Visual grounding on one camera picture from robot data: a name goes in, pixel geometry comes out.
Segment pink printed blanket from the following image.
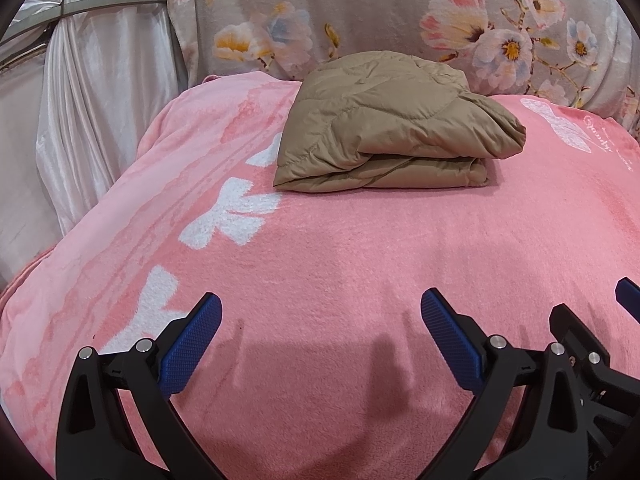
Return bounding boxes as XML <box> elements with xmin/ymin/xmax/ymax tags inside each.
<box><xmin>0</xmin><ymin>71</ymin><xmax>640</xmax><ymax>480</ymax></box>

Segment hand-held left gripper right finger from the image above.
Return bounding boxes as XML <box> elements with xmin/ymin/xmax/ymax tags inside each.
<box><xmin>420</xmin><ymin>287</ymin><xmax>590</xmax><ymax>480</ymax></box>

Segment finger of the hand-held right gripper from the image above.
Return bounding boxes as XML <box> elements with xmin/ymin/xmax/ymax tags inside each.
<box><xmin>615</xmin><ymin>278</ymin><xmax>640</xmax><ymax>323</ymax></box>
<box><xmin>549</xmin><ymin>303</ymin><xmax>617</xmax><ymax>391</ymax></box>

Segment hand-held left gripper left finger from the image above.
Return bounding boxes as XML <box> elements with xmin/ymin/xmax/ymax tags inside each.
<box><xmin>55</xmin><ymin>291</ymin><xmax>223</xmax><ymax>480</ymax></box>

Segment tan quilted jacket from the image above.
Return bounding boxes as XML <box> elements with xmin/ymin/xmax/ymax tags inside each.
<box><xmin>272</xmin><ymin>51</ymin><xmax>529</xmax><ymax>194</ymax></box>

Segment curved metal rail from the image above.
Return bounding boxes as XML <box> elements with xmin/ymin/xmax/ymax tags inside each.
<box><xmin>0</xmin><ymin>0</ymin><xmax>169</xmax><ymax>69</ymax></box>

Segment white satin curtain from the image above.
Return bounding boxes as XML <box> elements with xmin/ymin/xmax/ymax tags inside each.
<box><xmin>0</xmin><ymin>0</ymin><xmax>201</xmax><ymax>292</ymax></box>

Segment grey floral blanket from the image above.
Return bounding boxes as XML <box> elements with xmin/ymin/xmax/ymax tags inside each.
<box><xmin>165</xmin><ymin>0</ymin><xmax>640</xmax><ymax>137</ymax></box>

